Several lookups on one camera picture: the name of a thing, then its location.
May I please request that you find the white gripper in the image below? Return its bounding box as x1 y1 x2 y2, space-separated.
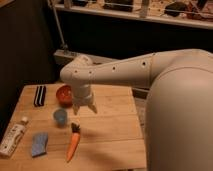
72 84 97 115

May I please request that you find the white bottle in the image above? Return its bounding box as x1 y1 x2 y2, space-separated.
0 117 28 157

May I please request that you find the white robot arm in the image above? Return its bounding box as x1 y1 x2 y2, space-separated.
60 49 213 171

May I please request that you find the metal stand pole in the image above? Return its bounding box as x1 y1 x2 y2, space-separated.
49 0 77 56

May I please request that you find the orange bowl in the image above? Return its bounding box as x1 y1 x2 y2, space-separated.
56 85 72 107

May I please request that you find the toy carrot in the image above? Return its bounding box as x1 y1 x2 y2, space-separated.
66 123 81 162

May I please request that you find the small blue cup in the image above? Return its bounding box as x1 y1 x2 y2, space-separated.
53 109 67 126

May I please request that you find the black white striped block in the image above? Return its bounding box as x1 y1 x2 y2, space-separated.
34 85 46 107

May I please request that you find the blue sponge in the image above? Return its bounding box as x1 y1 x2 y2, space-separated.
31 132 48 157

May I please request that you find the wooden shelf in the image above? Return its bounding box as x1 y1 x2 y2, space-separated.
53 0 213 30

